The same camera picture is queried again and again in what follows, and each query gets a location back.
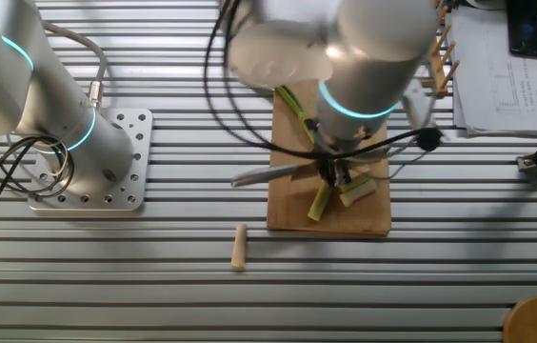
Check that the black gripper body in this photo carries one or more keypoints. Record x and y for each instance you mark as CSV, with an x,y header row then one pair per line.
x,y
332,166

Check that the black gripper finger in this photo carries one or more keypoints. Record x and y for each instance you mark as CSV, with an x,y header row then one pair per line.
x,y
328,178
343,177

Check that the steel cleaver knife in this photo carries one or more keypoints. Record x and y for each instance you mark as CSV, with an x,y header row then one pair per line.
x,y
264,175

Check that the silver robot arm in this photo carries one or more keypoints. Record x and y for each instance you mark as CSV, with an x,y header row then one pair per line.
x,y
2,71

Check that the pale green scallion piece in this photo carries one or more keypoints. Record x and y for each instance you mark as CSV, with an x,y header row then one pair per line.
x,y
359,181

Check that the short white scallion piece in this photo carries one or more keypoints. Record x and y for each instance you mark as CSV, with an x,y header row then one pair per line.
x,y
358,193

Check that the green scallion stalk piece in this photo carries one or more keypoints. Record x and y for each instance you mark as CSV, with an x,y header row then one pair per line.
x,y
320,202

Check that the wooden cutting board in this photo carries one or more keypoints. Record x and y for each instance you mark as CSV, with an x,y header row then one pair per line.
x,y
287,209

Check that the long scallion with green top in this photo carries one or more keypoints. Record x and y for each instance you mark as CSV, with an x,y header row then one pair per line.
x,y
297,109

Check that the white scallion root end piece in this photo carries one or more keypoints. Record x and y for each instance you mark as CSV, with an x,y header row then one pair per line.
x,y
239,248

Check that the wooden knife rack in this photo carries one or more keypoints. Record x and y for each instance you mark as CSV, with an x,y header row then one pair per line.
x,y
442,66

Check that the white paper sheets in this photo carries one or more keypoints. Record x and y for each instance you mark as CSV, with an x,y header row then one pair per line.
x,y
511,95

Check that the black smartphone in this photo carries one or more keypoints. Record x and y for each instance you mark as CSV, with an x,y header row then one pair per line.
x,y
525,28

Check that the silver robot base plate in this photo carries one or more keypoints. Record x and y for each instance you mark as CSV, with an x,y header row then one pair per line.
x,y
137,124

